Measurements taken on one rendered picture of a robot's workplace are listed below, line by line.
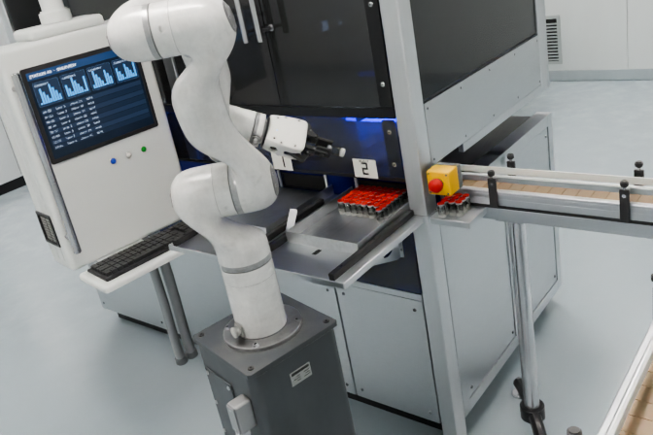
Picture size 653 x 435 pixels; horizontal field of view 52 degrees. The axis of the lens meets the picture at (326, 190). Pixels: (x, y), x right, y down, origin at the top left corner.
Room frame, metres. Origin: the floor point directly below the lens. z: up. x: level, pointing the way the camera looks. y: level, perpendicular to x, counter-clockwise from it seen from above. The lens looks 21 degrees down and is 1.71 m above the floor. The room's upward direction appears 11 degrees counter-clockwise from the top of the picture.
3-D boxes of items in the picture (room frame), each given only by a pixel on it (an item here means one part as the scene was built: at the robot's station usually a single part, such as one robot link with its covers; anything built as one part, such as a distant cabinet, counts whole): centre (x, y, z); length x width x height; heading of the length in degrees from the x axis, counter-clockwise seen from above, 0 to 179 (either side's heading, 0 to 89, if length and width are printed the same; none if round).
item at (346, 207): (1.87, -0.10, 0.91); 0.18 x 0.02 x 0.05; 49
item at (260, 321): (1.39, 0.21, 0.95); 0.19 x 0.19 x 0.18
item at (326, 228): (1.84, -0.07, 0.90); 0.34 x 0.26 x 0.04; 139
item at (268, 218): (2.07, 0.19, 0.90); 0.34 x 0.26 x 0.04; 139
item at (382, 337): (2.84, 0.17, 0.44); 2.06 x 1.00 x 0.88; 49
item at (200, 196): (1.39, 0.24, 1.16); 0.19 x 0.12 x 0.24; 88
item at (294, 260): (1.90, 0.11, 0.87); 0.70 x 0.48 x 0.02; 49
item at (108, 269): (2.11, 0.63, 0.82); 0.40 x 0.14 x 0.02; 131
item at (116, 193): (2.28, 0.75, 1.19); 0.50 x 0.19 x 0.78; 131
